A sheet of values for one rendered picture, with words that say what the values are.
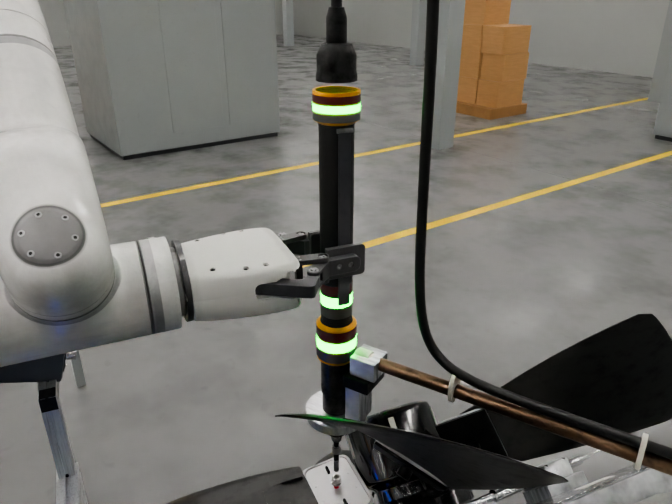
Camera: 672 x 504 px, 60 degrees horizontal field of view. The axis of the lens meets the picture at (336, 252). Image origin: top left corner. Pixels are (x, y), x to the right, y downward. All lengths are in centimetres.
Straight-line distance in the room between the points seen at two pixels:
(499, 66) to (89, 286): 846
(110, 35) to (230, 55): 133
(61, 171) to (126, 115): 626
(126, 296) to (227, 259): 9
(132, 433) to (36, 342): 225
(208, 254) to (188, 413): 228
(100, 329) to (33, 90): 24
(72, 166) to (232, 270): 15
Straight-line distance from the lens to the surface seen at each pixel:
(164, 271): 50
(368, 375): 61
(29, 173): 47
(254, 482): 80
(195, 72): 693
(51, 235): 44
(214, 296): 51
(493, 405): 58
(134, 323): 51
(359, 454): 77
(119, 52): 664
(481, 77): 898
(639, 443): 56
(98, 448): 273
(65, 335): 51
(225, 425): 269
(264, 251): 53
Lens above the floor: 175
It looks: 25 degrees down
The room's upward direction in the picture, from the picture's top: straight up
